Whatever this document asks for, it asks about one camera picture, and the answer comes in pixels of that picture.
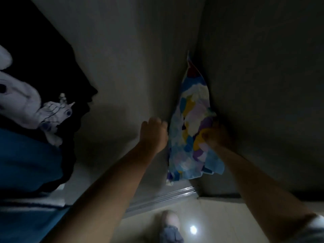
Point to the person's right hand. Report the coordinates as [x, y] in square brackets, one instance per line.
[215, 136]

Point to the person's left hand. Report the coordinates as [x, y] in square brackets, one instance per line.
[153, 136]

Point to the person's right fingers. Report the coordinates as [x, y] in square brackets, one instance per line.
[206, 139]

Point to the person's left fingers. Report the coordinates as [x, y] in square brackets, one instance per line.
[155, 121]

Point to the colourful patchwork print cloth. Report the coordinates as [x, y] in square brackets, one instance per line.
[193, 118]

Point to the person's right forearm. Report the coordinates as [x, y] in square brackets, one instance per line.
[265, 194]

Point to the person's left forearm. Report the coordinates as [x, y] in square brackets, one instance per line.
[101, 199]

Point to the metal sliding door track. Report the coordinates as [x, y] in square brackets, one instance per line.
[159, 199]

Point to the person's foot in slipper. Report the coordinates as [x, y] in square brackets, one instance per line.
[170, 226]

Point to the black garment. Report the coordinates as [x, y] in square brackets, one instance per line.
[50, 73]

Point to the white printed garment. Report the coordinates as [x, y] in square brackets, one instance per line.
[27, 103]

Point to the blue bedsheet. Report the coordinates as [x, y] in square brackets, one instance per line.
[25, 179]

